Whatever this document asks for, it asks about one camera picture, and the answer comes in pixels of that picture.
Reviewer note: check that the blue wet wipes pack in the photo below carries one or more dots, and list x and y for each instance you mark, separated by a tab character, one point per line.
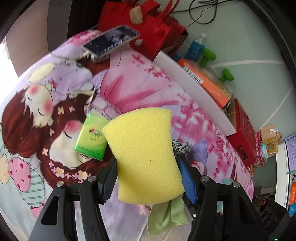
264	152

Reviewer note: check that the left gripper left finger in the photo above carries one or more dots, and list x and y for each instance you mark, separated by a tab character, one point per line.
107	180

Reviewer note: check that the white shelf cabinet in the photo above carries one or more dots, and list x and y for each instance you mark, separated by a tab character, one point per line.
285	175

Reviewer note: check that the yellow box with handle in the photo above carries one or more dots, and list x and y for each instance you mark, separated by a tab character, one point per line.
271	137

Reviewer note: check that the smartphone in white holder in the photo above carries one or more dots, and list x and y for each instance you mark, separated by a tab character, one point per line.
99	48

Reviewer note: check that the yellow sponge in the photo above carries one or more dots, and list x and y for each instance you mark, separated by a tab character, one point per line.
140	141

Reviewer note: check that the blue water bottle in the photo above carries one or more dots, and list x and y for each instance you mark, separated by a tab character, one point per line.
196	48

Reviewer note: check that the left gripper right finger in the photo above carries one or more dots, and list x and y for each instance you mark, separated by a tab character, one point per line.
190	176

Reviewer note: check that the large red gift box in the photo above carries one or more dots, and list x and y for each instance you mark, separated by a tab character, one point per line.
243	141

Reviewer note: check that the red felt handbag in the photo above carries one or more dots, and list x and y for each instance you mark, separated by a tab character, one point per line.
158	30

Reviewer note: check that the leopard print scrunchie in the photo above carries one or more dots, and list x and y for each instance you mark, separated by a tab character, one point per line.
180	148

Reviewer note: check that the red white patterned box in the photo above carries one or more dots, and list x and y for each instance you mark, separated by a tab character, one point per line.
259	161

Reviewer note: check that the pink cartoon bedsheet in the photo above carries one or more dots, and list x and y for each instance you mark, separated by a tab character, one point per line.
46	108

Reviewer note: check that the green cloth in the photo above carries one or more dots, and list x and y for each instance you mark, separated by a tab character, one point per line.
165	216

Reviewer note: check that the orange cardboard box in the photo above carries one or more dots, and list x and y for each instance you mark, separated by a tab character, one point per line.
216	90

